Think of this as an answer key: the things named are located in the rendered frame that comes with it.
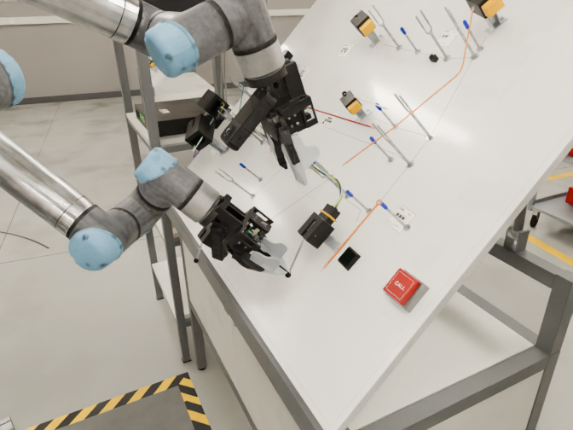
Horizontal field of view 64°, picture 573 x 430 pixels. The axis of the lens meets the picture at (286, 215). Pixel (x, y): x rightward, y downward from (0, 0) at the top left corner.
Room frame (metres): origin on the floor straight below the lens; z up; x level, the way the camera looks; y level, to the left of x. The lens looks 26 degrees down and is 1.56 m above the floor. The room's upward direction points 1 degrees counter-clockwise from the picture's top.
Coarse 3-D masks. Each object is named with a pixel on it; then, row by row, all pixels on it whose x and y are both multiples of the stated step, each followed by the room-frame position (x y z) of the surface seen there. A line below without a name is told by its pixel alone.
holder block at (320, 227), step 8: (312, 216) 0.86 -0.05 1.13; (304, 224) 0.85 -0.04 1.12; (312, 224) 0.84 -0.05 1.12; (320, 224) 0.83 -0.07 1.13; (328, 224) 0.84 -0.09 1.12; (304, 232) 0.84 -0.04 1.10; (312, 232) 0.82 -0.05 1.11; (320, 232) 0.83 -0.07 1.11; (328, 232) 0.84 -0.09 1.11; (312, 240) 0.82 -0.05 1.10; (320, 240) 0.83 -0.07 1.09
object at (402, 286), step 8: (400, 272) 0.68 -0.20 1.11; (392, 280) 0.68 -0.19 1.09; (400, 280) 0.67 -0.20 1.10; (408, 280) 0.66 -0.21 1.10; (416, 280) 0.65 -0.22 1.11; (384, 288) 0.67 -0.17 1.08; (392, 288) 0.66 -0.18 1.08; (400, 288) 0.66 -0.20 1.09; (408, 288) 0.65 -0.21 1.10; (416, 288) 0.65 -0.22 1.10; (392, 296) 0.65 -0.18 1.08; (400, 296) 0.64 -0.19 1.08; (408, 296) 0.64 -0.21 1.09; (400, 304) 0.63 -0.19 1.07
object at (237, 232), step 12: (228, 204) 0.79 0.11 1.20; (216, 216) 0.80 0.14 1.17; (228, 216) 0.78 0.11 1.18; (240, 216) 0.79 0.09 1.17; (252, 216) 0.80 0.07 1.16; (264, 216) 0.82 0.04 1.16; (228, 228) 0.80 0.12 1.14; (240, 228) 0.78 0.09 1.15; (252, 228) 0.80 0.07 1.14; (264, 228) 0.80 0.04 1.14; (228, 240) 0.78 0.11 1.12; (240, 240) 0.77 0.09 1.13; (252, 240) 0.76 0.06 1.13; (240, 252) 0.79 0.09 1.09
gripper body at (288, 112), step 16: (288, 64) 0.79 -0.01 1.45; (256, 80) 0.76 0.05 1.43; (272, 80) 0.76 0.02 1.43; (288, 80) 0.79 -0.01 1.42; (288, 96) 0.80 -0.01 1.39; (304, 96) 0.80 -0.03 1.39; (272, 112) 0.78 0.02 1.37; (288, 112) 0.77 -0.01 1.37; (304, 112) 0.83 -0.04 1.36; (272, 128) 0.77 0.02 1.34; (288, 128) 0.79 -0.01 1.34; (304, 128) 0.80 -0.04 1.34
